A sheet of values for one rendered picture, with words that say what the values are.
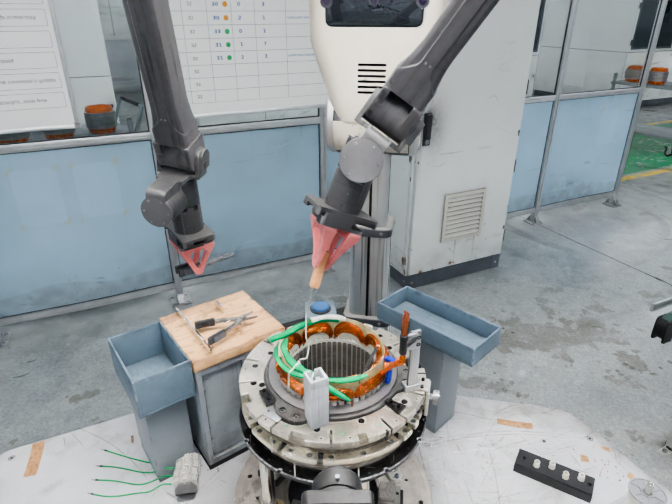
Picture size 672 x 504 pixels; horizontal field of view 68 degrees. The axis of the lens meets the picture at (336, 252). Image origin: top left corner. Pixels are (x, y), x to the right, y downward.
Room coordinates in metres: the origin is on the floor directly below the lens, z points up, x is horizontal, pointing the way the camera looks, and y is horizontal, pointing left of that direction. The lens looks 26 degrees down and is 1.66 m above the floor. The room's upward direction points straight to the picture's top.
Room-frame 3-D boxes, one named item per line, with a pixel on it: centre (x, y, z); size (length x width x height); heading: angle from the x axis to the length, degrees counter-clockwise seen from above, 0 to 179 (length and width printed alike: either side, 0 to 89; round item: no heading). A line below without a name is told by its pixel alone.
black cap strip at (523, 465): (0.73, -0.45, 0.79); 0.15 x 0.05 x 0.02; 59
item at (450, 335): (0.91, -0.22, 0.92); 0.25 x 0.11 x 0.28; 45
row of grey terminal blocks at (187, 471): (0.72, 0.31, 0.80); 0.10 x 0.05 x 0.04; 10
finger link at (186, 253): (0.90, 0.29, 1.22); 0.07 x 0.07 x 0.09; 36
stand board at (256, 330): (0.88, 0.24, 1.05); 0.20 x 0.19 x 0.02; 127
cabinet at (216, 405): (0.88, 0.24, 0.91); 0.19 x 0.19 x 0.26; 37
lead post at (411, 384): (0.64, -0.12, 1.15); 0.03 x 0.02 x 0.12; 110
